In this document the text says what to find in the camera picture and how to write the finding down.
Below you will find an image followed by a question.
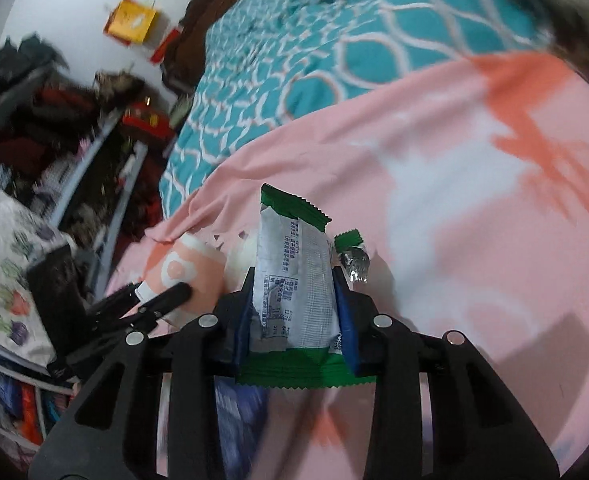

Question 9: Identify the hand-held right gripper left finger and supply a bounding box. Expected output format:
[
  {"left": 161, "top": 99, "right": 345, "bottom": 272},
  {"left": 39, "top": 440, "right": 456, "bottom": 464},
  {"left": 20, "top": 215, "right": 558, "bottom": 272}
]
[{"left": 28, "top": 267, "right": 270, "bottom": 480}]

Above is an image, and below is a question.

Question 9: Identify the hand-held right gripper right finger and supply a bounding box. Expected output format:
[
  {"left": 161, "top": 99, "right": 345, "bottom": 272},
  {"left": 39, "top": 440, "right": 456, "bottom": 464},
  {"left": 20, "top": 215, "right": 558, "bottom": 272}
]
[{"left": 331, "top": 265, "right": 560, "bottom": 480}]

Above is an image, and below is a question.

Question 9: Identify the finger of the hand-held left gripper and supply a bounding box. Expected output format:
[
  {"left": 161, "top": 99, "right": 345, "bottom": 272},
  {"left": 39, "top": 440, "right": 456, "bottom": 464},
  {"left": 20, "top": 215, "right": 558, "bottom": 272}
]
[
  {"left": 85, "top": 283, "right": 144, "bottom": 324},
  {"left": 73, "top": 281, "right": 194, "bottom": 362}
]

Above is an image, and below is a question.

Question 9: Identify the green white snack wrapper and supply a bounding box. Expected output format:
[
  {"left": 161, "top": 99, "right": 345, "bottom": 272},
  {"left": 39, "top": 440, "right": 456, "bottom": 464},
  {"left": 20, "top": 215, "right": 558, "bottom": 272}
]
[{"left": 235, "top": 183, "right": 378, "bottom": 390}]

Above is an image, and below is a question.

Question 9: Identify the white floral cloth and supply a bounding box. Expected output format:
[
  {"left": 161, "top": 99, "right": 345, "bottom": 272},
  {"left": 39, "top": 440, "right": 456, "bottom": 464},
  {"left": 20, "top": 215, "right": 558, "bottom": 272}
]
[{"left": 0, "top": 170, "right": 75, "bottom": 361}]

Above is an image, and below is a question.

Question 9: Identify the small green foil wrapper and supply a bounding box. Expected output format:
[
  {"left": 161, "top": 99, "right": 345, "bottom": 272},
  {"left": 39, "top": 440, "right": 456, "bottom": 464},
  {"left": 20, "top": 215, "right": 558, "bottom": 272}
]
[{"left": 333, "top": 229, "right": 371, "bottom": 282}]

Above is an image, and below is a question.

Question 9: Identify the rack of colourful packets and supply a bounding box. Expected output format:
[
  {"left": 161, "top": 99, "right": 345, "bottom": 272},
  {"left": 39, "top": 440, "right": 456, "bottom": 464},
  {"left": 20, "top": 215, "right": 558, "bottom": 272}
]
[{"left": 0, "top": 340, "right": 75, "bottom": 461}]

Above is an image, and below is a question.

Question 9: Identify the grey metal shelf rack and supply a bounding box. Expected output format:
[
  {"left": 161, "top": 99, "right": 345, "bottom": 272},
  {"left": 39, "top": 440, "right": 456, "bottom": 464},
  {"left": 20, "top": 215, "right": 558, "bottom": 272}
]
[{"left": 0, "top": 35, "right": 175, "bottom": 261}]

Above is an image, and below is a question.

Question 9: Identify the pink printed bed sheet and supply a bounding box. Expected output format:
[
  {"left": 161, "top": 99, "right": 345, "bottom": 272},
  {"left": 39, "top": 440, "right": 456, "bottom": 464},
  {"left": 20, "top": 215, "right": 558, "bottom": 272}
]
[{"left": 144, "top": 52, "right": 589, "bottom": 480}]

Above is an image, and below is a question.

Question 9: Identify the red gift bag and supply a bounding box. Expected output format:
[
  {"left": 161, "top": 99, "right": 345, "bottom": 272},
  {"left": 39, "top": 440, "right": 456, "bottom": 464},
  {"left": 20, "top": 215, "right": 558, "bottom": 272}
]
[{"left": 122, "top": 102, "right": 175, "bottom": 141}]

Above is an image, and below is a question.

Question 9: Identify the brown handbag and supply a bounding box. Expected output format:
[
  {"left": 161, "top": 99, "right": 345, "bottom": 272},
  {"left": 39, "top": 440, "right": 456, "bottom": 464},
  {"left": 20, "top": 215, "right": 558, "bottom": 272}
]
[{"left": 94, "top": 72, "right": 145, "bottom": 106}]

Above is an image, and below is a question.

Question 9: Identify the black clothes pile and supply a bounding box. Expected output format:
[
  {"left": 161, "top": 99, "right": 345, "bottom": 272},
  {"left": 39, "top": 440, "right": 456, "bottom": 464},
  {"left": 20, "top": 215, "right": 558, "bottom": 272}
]
[{"left": 0, "top": 35, "right": 70, "bottom": 81}]

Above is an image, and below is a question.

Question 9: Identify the carved wooden headboard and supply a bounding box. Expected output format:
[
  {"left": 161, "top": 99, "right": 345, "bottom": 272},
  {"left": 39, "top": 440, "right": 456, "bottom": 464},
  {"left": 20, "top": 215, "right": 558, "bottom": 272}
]
[{"left": 162, "top": 0, "right": 285, "bottom": 96}]

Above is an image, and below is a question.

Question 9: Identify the teal patterned quilt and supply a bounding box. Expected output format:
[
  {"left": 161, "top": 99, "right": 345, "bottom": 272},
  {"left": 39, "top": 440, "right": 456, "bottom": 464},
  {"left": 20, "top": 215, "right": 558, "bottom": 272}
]
[{"left": 159, "top": 0, "right": 555, "bottom": 221}]

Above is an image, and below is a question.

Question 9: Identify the yellow red wall calendar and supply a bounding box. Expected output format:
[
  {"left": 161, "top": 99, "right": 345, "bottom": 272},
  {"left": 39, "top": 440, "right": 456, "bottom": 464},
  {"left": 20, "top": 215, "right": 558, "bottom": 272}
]
[{"left": 103, "top": 0, "right": 182, "bottom": 65}]

